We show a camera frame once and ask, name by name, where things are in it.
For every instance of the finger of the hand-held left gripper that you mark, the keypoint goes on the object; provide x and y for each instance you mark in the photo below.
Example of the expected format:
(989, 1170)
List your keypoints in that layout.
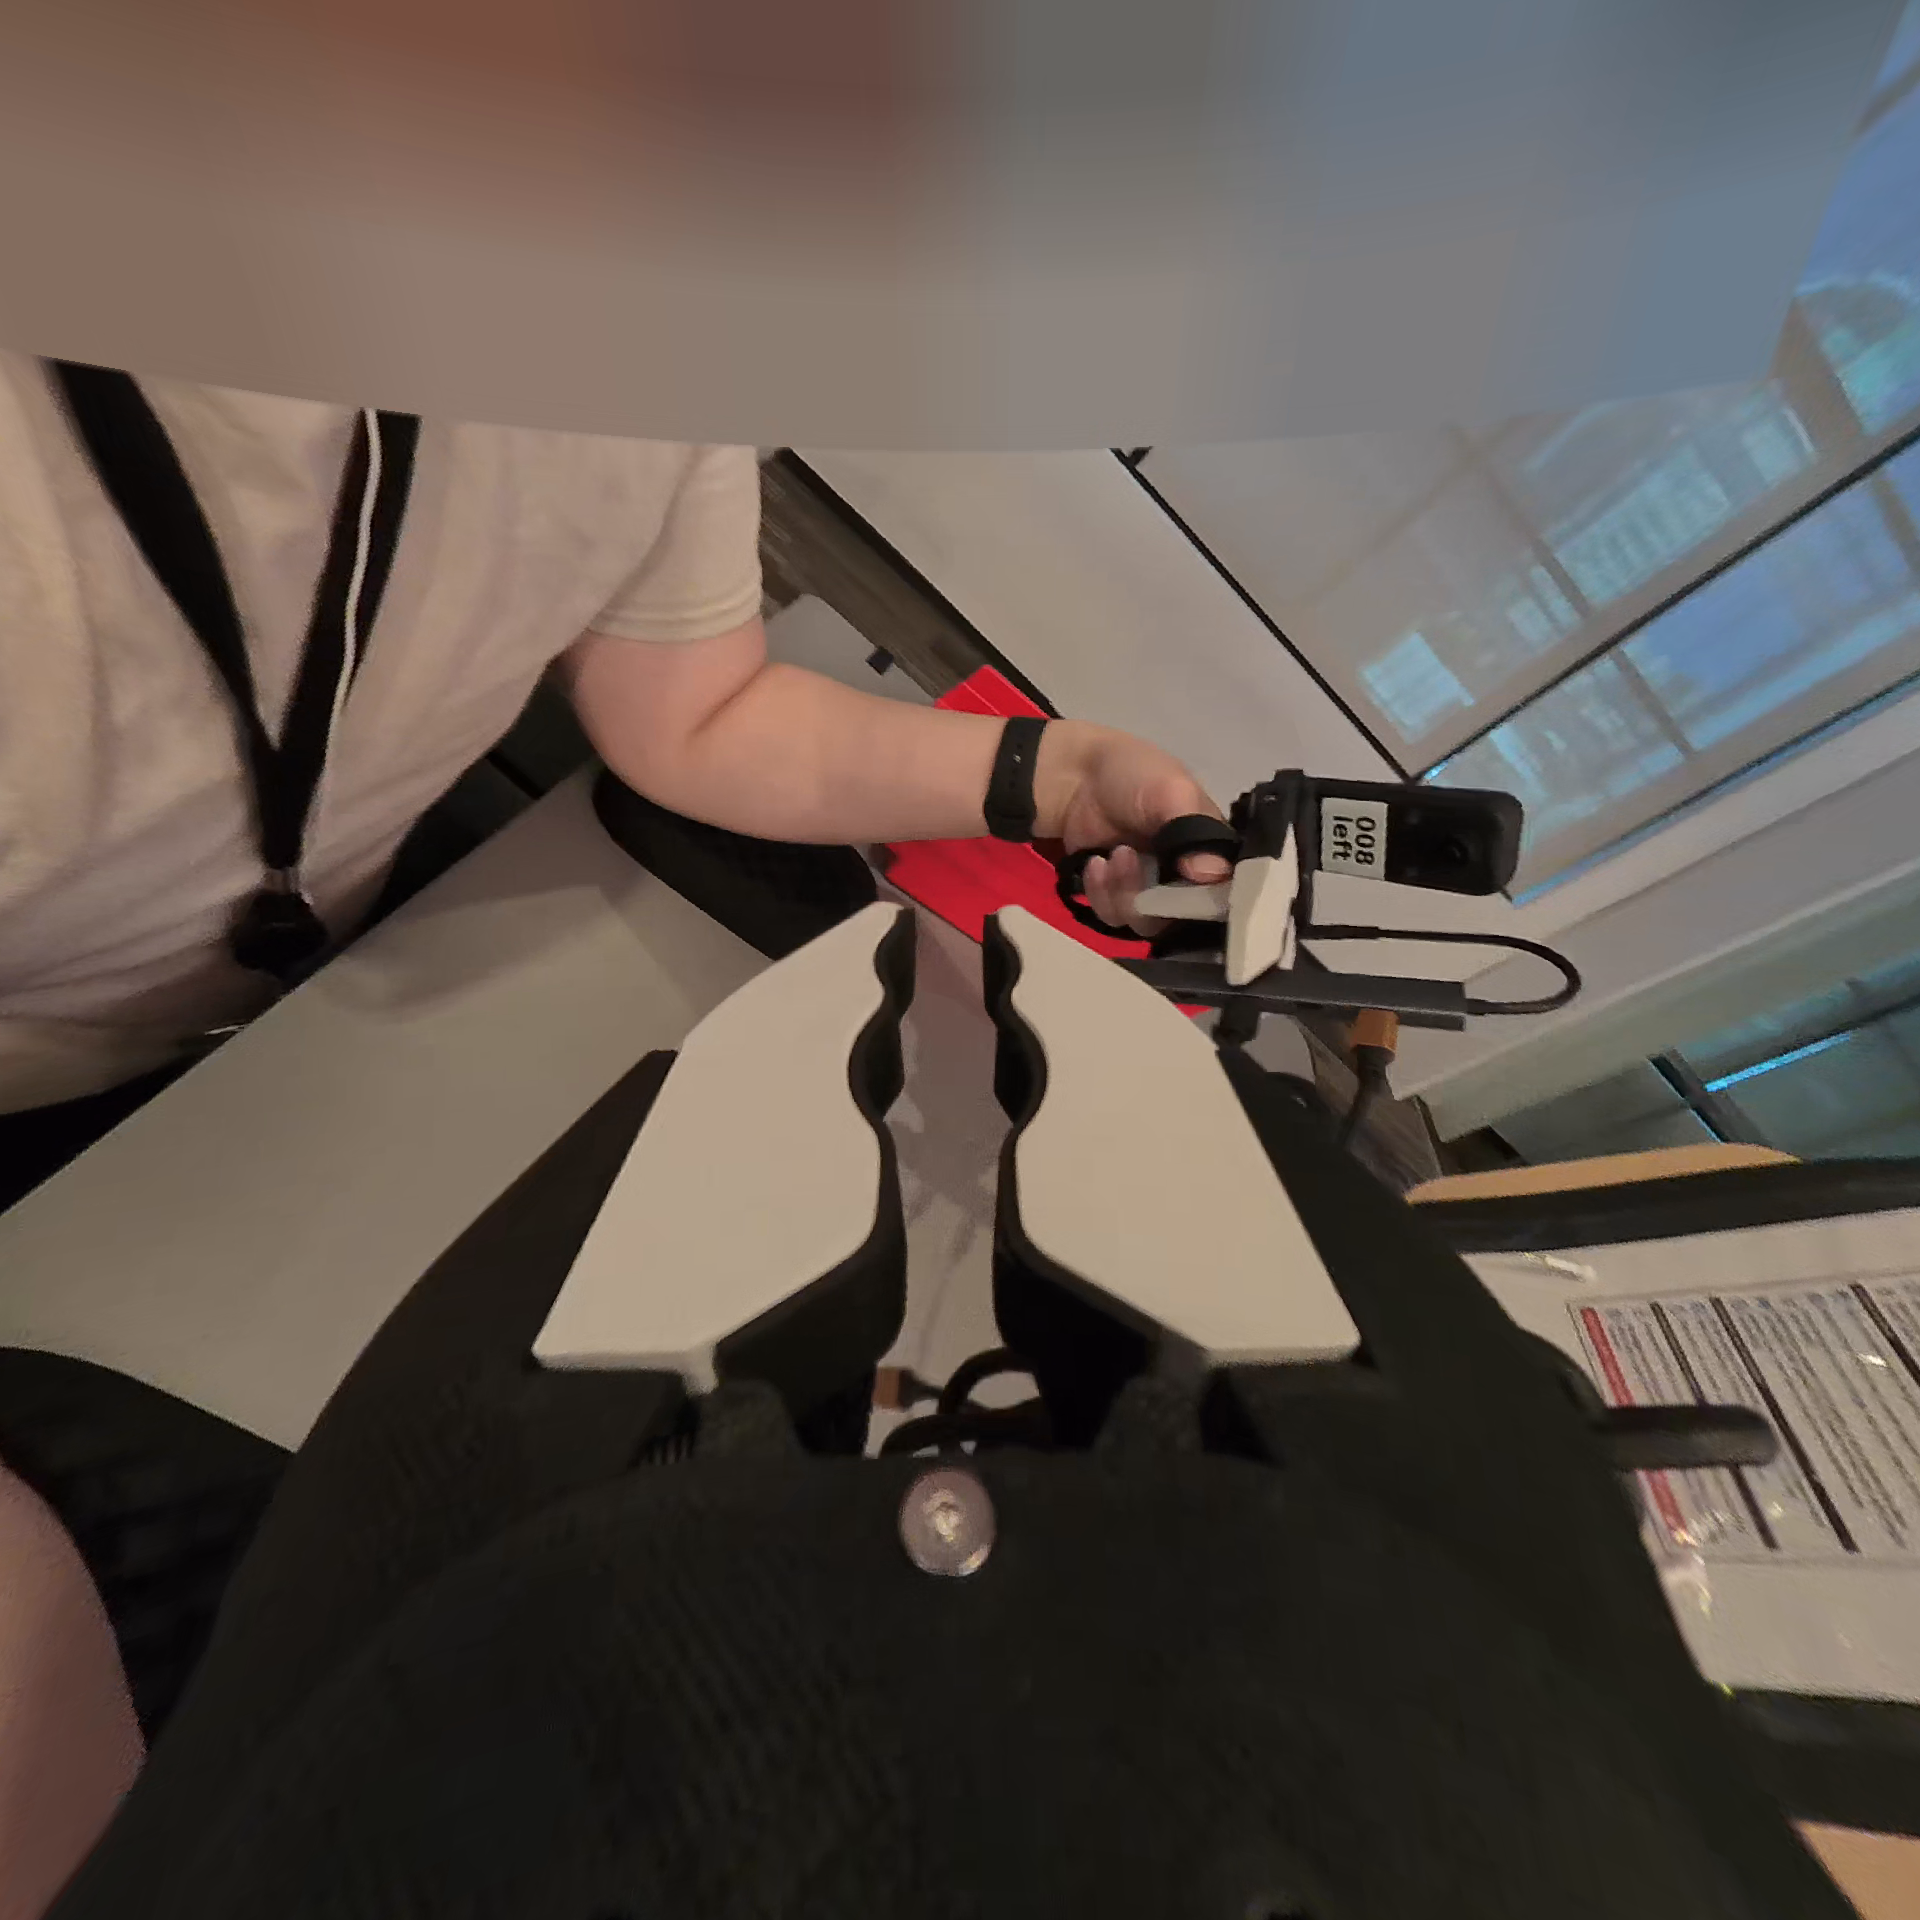
(1261, 908)

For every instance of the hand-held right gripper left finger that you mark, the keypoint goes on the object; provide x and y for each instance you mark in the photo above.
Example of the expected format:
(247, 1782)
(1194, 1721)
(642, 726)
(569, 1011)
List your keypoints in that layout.
(720, 1155)

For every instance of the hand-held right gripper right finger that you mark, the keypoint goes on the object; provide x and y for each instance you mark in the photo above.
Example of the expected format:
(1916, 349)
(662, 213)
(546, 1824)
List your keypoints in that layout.
(1154, 1170)

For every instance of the grey usb hub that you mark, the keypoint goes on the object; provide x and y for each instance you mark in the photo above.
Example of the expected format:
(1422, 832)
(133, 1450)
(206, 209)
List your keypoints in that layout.
(1350, 993)

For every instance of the person's left forearm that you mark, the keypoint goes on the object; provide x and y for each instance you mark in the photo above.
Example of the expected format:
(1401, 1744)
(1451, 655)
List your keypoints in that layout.
(810, 751)

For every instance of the person's left hand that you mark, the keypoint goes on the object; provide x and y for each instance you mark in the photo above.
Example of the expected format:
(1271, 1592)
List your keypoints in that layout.
(1125, 795)

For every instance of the black chair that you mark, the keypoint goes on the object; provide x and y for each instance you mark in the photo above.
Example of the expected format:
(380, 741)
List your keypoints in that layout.
(720, 885)

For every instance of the black wristband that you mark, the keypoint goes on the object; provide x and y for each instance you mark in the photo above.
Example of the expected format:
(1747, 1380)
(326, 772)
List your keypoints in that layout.
(1016, 780)

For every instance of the red plastic holder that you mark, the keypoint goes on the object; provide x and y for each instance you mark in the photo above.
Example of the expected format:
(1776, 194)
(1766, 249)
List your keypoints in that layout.
(974, 879)

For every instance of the large window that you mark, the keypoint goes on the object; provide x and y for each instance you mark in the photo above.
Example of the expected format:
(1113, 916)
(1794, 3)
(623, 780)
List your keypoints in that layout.
(1725, 645)

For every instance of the wooden board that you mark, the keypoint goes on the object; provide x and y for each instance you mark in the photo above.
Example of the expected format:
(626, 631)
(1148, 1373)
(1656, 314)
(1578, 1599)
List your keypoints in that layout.
(1604, 1170)

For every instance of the person's white t-shirt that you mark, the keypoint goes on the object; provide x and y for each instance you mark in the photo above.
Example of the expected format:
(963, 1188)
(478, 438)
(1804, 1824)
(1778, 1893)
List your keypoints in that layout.
(494, 600)

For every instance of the printed sheet in sleeve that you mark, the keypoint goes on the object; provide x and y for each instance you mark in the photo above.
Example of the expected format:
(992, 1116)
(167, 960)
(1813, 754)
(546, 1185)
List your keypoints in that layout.
(1771, 1394)

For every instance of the black shorts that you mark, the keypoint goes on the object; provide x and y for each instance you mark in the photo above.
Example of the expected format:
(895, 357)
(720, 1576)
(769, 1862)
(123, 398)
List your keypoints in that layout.
(134, 1455)

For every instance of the person's bare leg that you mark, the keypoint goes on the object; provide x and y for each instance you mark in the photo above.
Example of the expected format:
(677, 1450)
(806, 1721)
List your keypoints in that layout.
(60, 1695)

